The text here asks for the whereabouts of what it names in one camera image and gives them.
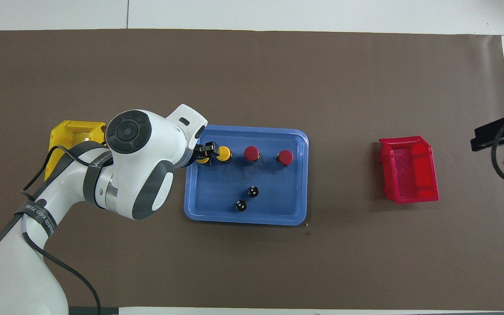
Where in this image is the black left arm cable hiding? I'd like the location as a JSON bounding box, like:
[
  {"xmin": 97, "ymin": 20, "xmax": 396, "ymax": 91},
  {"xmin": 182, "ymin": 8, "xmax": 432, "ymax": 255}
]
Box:
[{"xmin": 21, "ymin": 144, "xmax": 108, "ymax": 315}]

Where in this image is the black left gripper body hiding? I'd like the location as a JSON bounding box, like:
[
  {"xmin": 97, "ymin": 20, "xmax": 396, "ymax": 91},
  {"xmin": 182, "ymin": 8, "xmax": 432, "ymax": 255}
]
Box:
[{"xmin": 186, "ymin": 144, "xmax": 204, "ymax": 169}]

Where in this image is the yellow plastic bin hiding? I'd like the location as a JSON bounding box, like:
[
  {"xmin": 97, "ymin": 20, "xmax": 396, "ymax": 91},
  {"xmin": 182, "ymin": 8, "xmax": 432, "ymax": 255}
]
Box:
[{"xmin": 44, "ymin": 120, "xmax": 108, "ymax": 182}]

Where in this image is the red plastic bin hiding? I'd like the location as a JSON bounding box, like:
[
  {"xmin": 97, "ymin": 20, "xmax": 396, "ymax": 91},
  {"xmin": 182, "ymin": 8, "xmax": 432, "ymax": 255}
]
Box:
[{"xmin": 379, "ymin": 136, "xmax": 439, "ymax": 205}]

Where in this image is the brown table mat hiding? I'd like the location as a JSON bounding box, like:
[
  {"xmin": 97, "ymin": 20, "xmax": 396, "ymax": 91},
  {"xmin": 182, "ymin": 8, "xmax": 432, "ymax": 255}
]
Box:
[{"xmin": 0, "ymin": 28, "xmax": 504, "ymax": 311}]

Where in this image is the blue plastic tray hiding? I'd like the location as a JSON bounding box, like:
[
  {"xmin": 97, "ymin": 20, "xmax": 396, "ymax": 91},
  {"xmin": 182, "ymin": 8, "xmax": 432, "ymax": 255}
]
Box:
[{"xmin": 184, "ymin": 125, "xmax": 309, "ymax": 226}]

